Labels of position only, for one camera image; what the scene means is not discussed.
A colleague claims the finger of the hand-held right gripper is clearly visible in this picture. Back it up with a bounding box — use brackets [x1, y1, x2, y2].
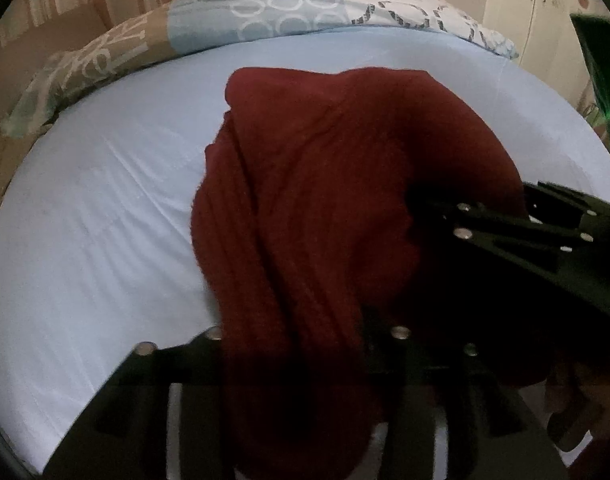
[450, 226, 568, 272]
[415, 195, 586, 242]

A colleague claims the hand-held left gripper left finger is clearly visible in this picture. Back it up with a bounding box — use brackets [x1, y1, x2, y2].
[42, 327, 236, 480]

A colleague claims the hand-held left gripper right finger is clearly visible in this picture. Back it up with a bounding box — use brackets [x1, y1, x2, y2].
[360, 310, 570, 480]

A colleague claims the red knitted sweater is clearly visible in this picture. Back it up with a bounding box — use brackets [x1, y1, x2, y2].
[190, 66, 550, 480]

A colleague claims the person's right hand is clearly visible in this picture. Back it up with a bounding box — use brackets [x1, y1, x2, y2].
[544, 355, 610, 461]

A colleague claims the bed with light blue sheet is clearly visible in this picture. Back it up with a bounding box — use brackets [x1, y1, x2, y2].
[0, 27, 610, 476]

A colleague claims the beige wardrobe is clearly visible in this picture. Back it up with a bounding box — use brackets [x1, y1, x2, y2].
[482, 0, 593, 111]

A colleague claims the patterned blue beige pillow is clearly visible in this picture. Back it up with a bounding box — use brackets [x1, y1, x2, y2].
[0, 0, 520, 138]

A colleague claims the brown headboard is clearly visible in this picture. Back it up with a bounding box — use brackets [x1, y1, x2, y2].
[0, 7, 110, 63]

